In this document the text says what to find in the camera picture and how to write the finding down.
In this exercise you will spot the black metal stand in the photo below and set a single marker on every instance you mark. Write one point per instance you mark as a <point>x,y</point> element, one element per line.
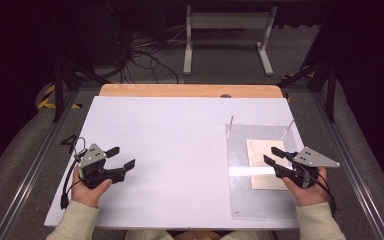
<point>330,90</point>
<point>59,86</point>

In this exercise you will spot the black triangular bracket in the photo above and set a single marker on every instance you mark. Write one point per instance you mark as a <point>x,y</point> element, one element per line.
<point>70,141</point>

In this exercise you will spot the person's right hand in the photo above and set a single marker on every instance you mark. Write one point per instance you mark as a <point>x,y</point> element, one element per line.
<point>308,196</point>

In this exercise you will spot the white metal stand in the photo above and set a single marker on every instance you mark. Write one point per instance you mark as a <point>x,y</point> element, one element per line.
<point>228,20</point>

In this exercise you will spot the person's leg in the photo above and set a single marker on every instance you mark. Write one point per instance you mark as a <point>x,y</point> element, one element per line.
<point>246,236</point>
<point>146,235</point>

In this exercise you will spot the aluminium floor rail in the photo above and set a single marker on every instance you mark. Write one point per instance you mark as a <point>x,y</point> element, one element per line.
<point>33,170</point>
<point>356,180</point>

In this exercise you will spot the picture card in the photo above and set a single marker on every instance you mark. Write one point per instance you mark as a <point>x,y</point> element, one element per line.
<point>261,150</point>

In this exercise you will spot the person's right leg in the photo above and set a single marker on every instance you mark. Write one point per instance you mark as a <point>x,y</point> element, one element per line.
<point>246,236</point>

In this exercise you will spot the person's left leg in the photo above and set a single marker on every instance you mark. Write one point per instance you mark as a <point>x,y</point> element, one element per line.
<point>146,235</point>

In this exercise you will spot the clear acrylic photo frame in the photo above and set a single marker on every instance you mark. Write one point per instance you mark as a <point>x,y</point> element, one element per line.
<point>263,203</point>

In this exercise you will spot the metal frame support pin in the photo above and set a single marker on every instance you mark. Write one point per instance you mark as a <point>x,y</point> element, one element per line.
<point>288,128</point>
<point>230,126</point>

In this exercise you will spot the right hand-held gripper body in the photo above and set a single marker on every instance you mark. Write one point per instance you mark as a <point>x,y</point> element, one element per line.
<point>313,159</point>

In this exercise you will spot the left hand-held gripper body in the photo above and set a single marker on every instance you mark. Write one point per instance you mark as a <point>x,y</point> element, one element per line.
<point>91,159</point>

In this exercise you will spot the yellow black floor tape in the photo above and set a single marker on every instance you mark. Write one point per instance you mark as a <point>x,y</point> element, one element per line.
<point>48,95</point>

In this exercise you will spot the person's left hand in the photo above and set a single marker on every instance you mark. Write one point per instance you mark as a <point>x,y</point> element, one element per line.
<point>86,195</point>

